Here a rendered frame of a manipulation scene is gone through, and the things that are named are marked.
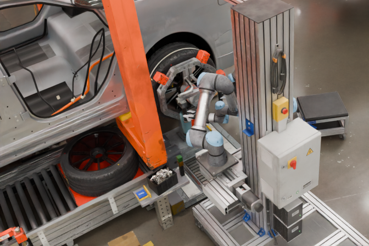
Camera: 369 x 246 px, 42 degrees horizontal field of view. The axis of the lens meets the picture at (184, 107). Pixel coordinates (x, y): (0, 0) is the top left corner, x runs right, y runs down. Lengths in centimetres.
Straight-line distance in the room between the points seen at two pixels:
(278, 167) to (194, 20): 163
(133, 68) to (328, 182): 207
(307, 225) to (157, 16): 198
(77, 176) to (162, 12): 150
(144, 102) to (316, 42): 323
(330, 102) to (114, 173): 211
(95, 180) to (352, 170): 225
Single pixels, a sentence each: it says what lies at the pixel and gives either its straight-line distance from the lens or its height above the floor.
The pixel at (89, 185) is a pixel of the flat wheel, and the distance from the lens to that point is 414.
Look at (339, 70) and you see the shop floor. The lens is 579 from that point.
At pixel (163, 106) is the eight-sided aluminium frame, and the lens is 406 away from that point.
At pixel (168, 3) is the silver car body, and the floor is 158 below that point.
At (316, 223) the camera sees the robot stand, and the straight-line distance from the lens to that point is 392.
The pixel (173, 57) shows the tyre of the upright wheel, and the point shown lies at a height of 117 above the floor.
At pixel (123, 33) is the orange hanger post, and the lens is 321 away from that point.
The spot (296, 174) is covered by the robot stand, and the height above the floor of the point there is 100.
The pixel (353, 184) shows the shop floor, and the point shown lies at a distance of 450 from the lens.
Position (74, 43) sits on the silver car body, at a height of 101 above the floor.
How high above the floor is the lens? 330
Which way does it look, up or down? 38 degrees down
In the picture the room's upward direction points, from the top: 9 degrees counter-clockwise
